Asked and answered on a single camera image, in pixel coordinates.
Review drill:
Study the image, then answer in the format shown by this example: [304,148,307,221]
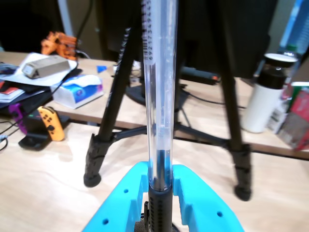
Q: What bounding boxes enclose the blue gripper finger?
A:
[172,164,246,232]
[83,161,150,232]

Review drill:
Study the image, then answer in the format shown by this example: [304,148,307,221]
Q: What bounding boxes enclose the clear barcode pen black grip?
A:
[140,0,180,232]

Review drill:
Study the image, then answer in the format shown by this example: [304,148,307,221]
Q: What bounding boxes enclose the black controller charging dock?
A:
[18,110,70,152]

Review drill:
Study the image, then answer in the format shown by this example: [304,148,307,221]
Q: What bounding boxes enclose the orange game controller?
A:
[37,106,65,142]

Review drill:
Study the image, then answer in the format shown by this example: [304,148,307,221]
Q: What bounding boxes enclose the white thermos black lid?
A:
[241,53,298,134]

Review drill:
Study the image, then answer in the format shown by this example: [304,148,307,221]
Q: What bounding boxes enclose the white blue tissue pack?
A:
[52,74,104,109]

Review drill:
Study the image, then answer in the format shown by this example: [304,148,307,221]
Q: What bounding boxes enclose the red snack package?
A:
[277,87,309,152]

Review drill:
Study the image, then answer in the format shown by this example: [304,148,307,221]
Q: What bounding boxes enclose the black power strip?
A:
[181,66,221,86]

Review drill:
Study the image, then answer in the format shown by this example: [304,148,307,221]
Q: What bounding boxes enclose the purple game controller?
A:
[8,103,28,135]

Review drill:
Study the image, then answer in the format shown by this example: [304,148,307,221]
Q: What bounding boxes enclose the black flat bag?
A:
[0,69,83,116]

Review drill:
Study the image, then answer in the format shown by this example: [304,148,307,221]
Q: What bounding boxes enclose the white paper sheets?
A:
[0,53,78,87]

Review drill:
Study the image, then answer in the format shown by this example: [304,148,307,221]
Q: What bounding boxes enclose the red white booklet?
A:
[0,81,26,102]

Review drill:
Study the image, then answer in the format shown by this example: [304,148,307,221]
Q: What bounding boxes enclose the grey brown cardboard box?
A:
[21,55,70,80]

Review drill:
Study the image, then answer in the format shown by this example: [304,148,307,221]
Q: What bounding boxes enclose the black computer monitor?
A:
[100,0,275,112]

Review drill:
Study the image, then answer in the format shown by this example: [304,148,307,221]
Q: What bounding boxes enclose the clear plastic water bottle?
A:
[277,0,309,58]

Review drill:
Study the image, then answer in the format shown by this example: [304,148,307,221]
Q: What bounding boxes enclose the black camera tripod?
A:
[83,0,253,203]

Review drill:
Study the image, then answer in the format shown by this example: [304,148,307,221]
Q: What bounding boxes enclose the black hanging cable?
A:
[49,0,95,97]

